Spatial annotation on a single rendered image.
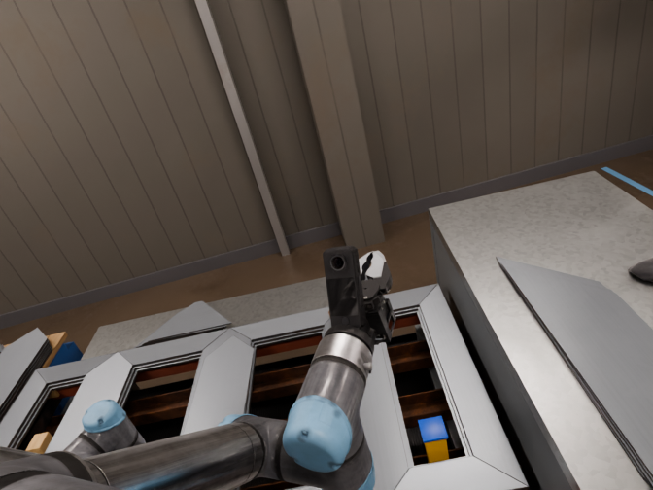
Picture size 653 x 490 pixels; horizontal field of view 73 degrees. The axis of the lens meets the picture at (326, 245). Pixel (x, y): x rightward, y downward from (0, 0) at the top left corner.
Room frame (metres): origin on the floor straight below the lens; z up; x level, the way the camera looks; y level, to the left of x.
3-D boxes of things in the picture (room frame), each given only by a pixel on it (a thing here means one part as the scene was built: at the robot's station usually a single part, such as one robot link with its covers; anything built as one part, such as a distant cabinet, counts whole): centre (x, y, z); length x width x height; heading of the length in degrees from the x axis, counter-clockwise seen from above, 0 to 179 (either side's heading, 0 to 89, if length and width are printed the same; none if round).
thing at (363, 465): (0.36, 0.07, 1.34); 0.11 x 0.08 x 0.11; 64
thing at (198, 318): (1.52, 0.66, 0.77); 0.45 x 0.20 x 0.04; 85
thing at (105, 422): (0.69, 0.56, 1.15); 0.09 x 0.08 x 0.11; 144
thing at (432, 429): (0.67, -0.13, 0.88); 0.06 x 0.06 x 0.02; 85
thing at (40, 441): (1.04, 1.07, 0.79); 0.06 x 0.05 x 0.04; 175
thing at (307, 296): (1.51, 0.51, 0.74); 1.20 x 0.26 x 0.03; 85
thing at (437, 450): (0.67, -0.13, 0.78); 0.05 x 0.05 x 0.19; 85
